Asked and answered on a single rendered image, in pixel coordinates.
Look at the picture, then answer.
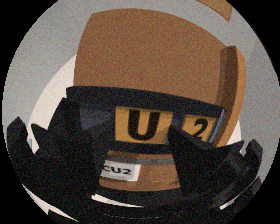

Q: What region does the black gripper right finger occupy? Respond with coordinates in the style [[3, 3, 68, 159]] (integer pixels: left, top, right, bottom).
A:
[[166, 124, 245, 197]]

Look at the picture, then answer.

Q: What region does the tan letter tile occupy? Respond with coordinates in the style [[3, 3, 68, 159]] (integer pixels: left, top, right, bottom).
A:
[[181, 114, 216, 142], [115, 106, 172, 144]]

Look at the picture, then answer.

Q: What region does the white paper ticket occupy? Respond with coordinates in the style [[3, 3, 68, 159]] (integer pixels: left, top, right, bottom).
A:
[[101, 159, 141, 181]]

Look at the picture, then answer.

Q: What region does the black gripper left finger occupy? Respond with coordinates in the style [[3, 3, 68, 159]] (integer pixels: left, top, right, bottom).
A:
[[31, 118, 116, 196]]

